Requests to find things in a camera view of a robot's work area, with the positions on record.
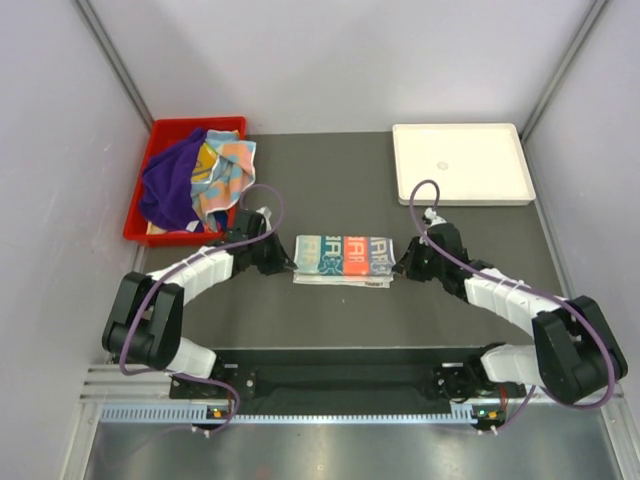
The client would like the rabbit print striped towel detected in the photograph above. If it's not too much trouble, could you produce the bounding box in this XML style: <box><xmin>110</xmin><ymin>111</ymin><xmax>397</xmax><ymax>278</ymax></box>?
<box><xmin>293</xmin><ymin>235</ymin><xmax>396</xmax><ymax>288</ymax></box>

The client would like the purple towel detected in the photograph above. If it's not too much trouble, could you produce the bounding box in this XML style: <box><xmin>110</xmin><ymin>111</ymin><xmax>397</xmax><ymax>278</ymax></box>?
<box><xmin>138</xmin><ymin>128</ymin><xmax>206</xmax><ymax>233</ymax></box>

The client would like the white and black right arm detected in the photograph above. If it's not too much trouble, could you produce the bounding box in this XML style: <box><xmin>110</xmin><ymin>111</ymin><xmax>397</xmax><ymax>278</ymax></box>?
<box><xmin>393</xmin><ymin>220</ymin><xmax>628</xmax><ymax>410</ymax></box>

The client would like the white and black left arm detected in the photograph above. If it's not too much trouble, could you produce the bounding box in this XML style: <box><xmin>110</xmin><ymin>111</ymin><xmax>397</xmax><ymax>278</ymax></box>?
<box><xmin>102</xmin><ymin>207</ymin><xmax>295</xmax><ymax>397</ymax></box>

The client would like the pastel patchwork towel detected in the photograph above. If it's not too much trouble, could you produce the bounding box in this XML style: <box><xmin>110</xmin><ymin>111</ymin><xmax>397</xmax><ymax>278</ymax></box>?
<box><xmin>191</xmin><ymin>130</ymin><xmax>257</xmax><ymax>232</ymax></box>

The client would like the white plastic tray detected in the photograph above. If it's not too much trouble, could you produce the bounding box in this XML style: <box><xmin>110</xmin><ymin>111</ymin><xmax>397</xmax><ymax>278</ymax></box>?
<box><xmin>392</xmin><ymin>123</ymin><xmax>536</xmax><ymax>207</ymax></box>

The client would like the red plastic bin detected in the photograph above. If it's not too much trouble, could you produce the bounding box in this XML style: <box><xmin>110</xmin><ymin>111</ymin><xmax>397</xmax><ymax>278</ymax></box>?
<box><xmin>123</xmin><ymin>116</ymin><xmax>246</xmax><ymax>247</ymax></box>

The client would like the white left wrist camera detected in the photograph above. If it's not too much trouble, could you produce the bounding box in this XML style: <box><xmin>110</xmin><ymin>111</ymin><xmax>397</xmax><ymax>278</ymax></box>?
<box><xmin>257</xmin><ymin>206</ymin><xmax>272</xmax><ymax>229</ymax></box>

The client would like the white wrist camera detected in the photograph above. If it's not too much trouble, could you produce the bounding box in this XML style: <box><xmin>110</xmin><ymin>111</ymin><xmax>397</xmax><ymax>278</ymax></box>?
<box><xmin>257</xmin><ymin>206</ymin><xmax>272</xmax><ymax>229</ymax></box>
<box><xmin>422</xmin><ymin>208</ymin><xmax>447</xmax><ymax>228</ymax></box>

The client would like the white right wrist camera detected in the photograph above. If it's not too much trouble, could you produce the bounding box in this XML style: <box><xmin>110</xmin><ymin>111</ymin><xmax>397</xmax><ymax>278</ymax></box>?
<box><xmin>422</xmin><ymin>208</ymin><xmax>447</xmax><ymax>228</ymax></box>

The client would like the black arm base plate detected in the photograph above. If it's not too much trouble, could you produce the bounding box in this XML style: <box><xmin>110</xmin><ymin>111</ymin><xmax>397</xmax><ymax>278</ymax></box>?
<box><xmin>168</xmin><ymin>347</ymin><xmax>526</xmax><ymax>402</ymax></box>

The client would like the grey slotted cable duct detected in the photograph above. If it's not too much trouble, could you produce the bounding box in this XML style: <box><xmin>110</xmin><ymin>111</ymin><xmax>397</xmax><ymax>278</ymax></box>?
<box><xmin>99</xmin><ymin>403</ymin><xmax>505</xmax><ymax>425</ymax></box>

